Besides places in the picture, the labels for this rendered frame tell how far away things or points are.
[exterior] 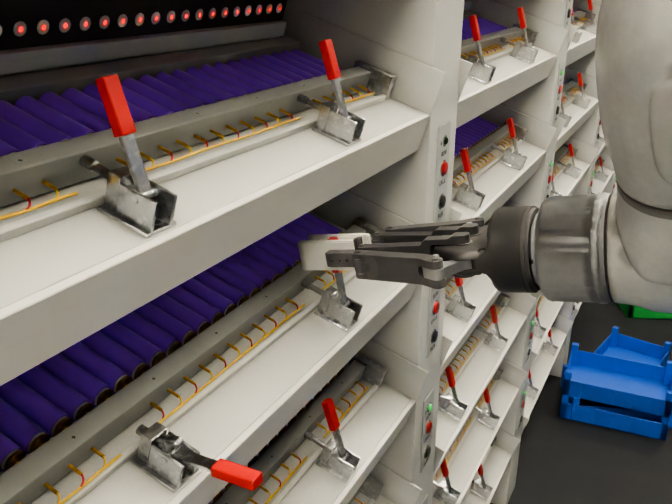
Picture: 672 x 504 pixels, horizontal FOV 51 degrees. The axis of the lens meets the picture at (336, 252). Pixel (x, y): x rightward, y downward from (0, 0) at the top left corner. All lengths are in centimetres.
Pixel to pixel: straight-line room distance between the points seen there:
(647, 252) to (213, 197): 31
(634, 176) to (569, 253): 10
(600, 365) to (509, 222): 185
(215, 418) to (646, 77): 39
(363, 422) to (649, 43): 60
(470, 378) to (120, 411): 92
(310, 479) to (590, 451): 148
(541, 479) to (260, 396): 151
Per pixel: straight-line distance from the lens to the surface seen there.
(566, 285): 58
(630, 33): 45
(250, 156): 57
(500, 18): 150
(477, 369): 140
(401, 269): 61
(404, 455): 102
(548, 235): 58
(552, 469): 210
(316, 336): 69
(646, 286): 57
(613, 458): 220
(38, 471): 50
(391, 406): 93
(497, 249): 59
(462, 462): 147
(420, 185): 84
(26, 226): 42
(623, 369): 243
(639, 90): 46
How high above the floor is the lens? 127
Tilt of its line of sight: 22 degrees down
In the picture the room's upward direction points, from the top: straight up
